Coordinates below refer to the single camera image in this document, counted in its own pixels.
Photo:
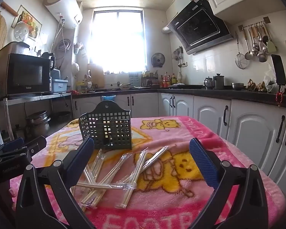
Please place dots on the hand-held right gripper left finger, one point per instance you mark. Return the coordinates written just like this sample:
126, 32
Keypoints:
82, 159

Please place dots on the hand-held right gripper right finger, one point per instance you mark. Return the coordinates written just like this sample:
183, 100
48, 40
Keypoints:
203, 163

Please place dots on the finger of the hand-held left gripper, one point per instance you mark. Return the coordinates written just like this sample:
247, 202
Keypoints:
13, 145
37, 144

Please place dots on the group of chopsticks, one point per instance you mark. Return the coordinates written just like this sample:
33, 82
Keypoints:
102, 185

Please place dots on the black plastic utensil basket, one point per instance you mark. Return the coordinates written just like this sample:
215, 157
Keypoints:
114, 128

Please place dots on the row of hanging kitchen utensils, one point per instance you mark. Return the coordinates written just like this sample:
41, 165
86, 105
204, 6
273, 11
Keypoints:
256, 45

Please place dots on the stacked steel pots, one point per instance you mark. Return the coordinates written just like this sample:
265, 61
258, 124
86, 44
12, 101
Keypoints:
38, 124

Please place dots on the black pan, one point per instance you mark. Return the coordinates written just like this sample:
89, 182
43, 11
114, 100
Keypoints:
60, 116

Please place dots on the steel shelf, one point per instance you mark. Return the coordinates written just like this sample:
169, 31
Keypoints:
38, 97

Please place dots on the blue-grey plastic box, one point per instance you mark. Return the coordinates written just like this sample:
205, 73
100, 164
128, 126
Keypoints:
59, 85

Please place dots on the pink printed blanket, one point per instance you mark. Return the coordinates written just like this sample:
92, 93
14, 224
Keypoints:
157, 210

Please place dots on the blue hanging bin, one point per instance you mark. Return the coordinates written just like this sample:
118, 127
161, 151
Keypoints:
108, 98

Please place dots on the black microwave oven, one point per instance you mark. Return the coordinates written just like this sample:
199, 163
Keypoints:
23, 74

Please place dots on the black countertop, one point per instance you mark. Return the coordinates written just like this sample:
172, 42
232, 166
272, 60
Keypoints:
228, 93

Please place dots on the black cooktop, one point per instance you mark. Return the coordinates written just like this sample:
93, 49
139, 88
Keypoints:
186, 86

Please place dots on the small dark teapot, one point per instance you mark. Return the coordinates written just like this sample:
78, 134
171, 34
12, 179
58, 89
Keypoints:
208, 83

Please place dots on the grey metal kettle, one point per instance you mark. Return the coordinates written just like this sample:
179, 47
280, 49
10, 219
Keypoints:
218, 82

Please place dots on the metal bowl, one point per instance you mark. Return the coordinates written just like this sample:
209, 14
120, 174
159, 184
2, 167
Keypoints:
237, 86

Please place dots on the black electric kettle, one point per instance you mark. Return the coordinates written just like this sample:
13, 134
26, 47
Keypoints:
48, 60

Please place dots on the patterned bowl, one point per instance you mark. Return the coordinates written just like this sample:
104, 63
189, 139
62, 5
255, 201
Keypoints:
125, 87

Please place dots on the wooden cutting board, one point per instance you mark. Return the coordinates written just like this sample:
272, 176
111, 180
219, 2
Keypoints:
96, 75

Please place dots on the white hanging scoop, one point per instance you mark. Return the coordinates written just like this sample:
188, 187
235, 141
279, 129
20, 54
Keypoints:
75, 67

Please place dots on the group of condiment bottles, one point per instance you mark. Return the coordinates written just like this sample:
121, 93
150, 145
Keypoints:
168, 80

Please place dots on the ginger roots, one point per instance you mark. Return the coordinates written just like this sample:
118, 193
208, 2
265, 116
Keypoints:
252, 85

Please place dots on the teal knife block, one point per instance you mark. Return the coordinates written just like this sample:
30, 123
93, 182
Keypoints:
134, 79

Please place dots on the red beaded charm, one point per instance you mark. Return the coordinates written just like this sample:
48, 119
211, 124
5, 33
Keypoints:
279, 99

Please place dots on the black spice rack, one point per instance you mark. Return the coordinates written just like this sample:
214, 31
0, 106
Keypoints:
149, 78

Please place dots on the clear plastic bag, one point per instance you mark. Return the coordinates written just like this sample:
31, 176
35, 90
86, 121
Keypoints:
270, 81

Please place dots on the small hanging tools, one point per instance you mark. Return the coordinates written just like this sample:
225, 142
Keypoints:
178, 54

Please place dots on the glass pot lid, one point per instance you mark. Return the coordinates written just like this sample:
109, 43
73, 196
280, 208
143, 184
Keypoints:
20, 32

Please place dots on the black phone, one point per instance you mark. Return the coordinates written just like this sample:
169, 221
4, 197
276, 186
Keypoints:
278, 69

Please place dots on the kitchen window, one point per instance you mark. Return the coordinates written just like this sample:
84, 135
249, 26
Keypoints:
118, 40

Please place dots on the wooden rolling pin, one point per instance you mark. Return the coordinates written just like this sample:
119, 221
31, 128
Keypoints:
9, 9

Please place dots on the black range hood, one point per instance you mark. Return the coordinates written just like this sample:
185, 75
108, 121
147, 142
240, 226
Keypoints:
197, 26

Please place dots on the white water heater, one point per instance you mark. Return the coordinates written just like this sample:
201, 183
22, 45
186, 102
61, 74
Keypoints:
62, 7

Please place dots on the small wall fan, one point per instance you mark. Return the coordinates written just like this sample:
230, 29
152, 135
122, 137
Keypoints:
157, 59

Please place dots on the fruit wall poster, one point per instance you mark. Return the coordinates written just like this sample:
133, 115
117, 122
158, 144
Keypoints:
35, 26

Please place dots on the silver vent duct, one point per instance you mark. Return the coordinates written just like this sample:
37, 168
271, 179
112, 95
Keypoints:
166, 29

